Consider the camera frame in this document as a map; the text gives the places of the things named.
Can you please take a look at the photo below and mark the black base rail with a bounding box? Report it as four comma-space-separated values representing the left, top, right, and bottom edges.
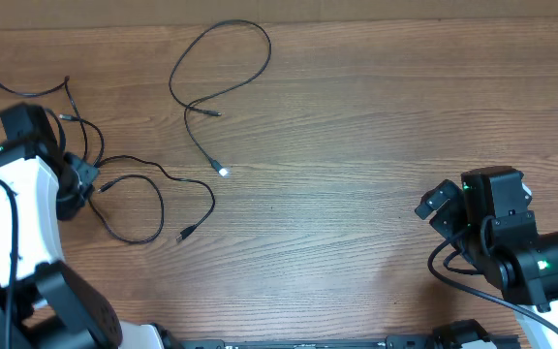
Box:
180, 334, 521, 349

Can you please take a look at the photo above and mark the black USB-A cable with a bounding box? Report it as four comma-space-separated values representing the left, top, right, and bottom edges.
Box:
0, 71, 106, 169

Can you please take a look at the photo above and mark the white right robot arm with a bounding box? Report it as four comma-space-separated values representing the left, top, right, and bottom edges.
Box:
415, 166, 558, 348

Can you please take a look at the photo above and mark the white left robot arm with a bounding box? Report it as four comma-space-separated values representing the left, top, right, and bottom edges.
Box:
0, 103, 178, 349

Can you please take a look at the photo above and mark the thin black micro-USB cable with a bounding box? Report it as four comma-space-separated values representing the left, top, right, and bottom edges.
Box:
87, 154, 217, 245

